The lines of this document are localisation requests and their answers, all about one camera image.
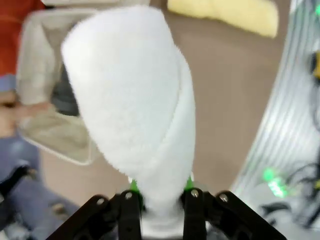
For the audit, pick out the green lit device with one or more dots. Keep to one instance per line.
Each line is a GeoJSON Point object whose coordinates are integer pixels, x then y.
{"type": "Point", "coordinates": [273, 181]}

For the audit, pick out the person's right hand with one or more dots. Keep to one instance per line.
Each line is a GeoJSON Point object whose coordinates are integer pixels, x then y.
{"type": "Point", "coordinates": [15, 110]}

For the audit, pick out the ribbed grey metal frame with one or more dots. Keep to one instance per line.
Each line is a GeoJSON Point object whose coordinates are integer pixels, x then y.
{"type": "Point", "coordinates": [282, 100]}

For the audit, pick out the white towel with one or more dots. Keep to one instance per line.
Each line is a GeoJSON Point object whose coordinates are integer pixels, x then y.
{"type": "Point", "coordinates": [130, 100]}

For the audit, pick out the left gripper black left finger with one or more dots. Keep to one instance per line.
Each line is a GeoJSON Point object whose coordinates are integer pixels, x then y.
{"type": "Point", "coordinates": [105, 217]}

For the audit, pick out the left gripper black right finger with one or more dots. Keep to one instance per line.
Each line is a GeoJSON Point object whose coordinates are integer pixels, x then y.
{"type": "Point", "coordinates": [220, 217]}

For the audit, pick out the cream fabric basket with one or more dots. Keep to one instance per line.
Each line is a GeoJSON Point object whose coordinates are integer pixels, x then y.
{"type": "Point", "coordinates": [37, 87]}

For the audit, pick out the person in orange hoodie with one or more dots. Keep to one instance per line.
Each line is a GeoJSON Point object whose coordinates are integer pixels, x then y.
{"type": "Point", "coordinates": [15, 37]}

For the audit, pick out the yellow rolled towel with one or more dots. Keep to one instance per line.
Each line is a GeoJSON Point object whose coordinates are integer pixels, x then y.
{"type": "Point", "coordinates": [225, 17]}

